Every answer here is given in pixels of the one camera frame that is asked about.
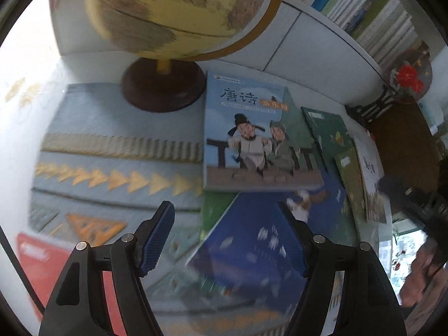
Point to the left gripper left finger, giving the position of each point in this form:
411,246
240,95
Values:
78,306

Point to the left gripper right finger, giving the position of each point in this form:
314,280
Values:
368,303

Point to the red fairy tale book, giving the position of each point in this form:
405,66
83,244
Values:
42,260

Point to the white rabbit hill book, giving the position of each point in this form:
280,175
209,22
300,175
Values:
371,172

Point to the dark green book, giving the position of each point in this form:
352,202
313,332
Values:
331,134

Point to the dark blue leaf book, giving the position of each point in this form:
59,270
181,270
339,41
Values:
244,253

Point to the Tang poetry blue book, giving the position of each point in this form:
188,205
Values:
256,138

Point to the green insect book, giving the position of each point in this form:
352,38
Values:
349,171

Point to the person's right hand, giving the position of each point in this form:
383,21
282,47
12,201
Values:
423,270

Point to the dark wooden cabinet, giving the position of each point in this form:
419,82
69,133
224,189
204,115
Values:
406,146

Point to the tissue box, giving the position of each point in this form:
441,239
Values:
432,113

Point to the round red flower fan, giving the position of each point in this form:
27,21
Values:
407,80

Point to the blue patterned rug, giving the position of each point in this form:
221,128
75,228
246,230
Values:
105,166

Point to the white bookshelf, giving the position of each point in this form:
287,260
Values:
300,45

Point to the vintage yellow globe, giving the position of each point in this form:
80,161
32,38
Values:
171,38

